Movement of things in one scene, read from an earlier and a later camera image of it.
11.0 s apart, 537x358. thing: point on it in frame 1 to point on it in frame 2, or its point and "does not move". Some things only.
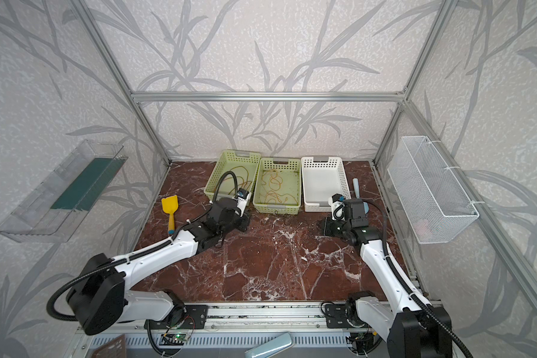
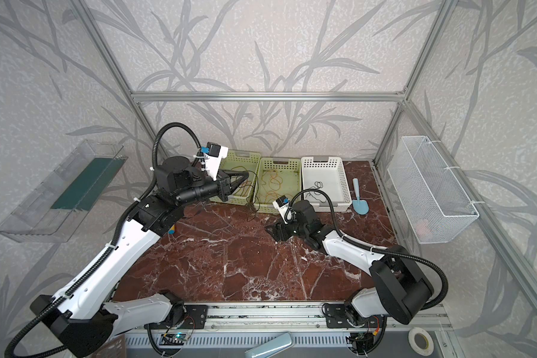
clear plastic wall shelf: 46,211 does not move
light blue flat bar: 271,346 does not move
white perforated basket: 322,177 does not move
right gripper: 332,226 to 284,230
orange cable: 272,180 does not move
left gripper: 242,221 to 224,186
